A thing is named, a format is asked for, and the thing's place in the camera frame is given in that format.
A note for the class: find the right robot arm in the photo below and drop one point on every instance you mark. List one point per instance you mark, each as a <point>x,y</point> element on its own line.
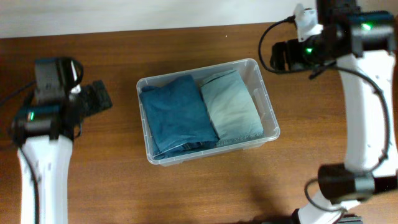
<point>361,46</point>

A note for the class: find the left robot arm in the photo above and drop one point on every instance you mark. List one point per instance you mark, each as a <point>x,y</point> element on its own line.
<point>44,129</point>

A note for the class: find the light grey jeans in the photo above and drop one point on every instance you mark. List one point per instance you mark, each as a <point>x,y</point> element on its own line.
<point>232,111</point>

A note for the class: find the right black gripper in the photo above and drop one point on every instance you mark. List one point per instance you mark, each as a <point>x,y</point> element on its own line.
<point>287,60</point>

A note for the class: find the clear plastic storage bin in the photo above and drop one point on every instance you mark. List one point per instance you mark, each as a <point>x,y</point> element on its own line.
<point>250,72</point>

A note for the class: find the blue jeans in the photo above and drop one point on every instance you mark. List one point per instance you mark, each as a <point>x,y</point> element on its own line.
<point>178,118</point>

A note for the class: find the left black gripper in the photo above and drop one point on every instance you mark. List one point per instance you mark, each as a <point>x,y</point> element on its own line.
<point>96,105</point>

